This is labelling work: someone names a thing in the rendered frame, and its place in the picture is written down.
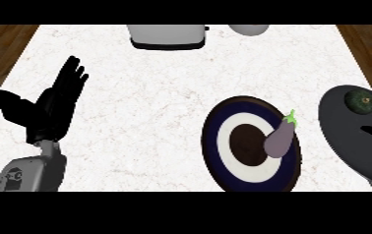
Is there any white round bowl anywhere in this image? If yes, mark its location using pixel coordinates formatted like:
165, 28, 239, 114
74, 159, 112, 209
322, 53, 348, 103
227, 25, 270, 37

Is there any dark green squash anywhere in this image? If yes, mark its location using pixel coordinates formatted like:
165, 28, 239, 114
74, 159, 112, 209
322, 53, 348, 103
342, 88, 372, 115

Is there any dark blue and white plate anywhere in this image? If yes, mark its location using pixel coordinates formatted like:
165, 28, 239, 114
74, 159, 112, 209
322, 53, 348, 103
201, 95, 302, 193

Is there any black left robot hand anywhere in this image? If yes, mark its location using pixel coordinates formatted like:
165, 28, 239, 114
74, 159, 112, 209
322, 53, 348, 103
0, 55, 90, 146

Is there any grey toaster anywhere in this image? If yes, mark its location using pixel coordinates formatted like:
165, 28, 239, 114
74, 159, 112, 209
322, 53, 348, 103
127, 25, 212, 51

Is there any purple eggplant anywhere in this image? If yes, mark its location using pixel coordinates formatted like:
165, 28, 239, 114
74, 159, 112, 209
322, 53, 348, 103
261, 109, 300, 159

